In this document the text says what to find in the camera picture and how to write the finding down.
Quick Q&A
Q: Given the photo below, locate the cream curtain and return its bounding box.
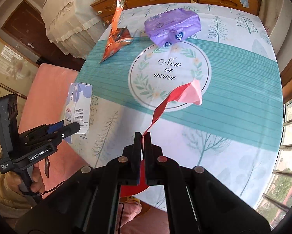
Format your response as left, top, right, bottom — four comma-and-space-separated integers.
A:
258, 0, 292, 54

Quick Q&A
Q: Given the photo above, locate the pink chair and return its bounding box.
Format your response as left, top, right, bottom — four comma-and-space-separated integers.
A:
16, 63, 168, 234

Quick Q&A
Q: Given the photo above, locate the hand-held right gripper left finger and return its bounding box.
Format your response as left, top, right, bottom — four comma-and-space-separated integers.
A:
14, 132, 143, 234

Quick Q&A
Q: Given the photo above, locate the purple tissue pack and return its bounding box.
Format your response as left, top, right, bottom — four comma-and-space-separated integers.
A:
144, 8, 200, 47

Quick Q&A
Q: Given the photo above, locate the red envelope with gold print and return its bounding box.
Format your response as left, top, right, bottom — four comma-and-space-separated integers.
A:
120, 79, 202, 197

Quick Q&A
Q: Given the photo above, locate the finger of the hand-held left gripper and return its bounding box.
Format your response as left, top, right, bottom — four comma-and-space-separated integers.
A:
47, 120, 65, 134
53, 122, 81, 142

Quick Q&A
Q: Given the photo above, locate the printed tree pattern tablecloth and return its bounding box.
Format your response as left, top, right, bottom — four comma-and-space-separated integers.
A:
69, 4, 283, 222

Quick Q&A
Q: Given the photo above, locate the person's left hand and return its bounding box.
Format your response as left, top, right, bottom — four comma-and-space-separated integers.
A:
0, 162, 46, 196

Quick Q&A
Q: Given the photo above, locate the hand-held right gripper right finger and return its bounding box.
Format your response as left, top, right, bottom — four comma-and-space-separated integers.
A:
144, 132, 270, 234

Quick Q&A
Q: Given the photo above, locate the white and purple milk carton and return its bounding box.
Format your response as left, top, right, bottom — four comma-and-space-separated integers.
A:
64, 82, 92, 144

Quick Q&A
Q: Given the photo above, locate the wooden door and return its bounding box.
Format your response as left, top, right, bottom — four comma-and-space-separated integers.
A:
1, 0, 76, 64

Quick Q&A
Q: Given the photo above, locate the floral sliding door panel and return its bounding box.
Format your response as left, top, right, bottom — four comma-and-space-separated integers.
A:
0, 32, 39, 147

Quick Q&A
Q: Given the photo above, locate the orange foil snack bag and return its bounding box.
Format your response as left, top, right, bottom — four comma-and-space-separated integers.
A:
99, 0, 134, 64

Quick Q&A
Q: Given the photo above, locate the lace furniture cover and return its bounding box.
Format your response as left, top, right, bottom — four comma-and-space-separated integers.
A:
40, 0, 112, 60

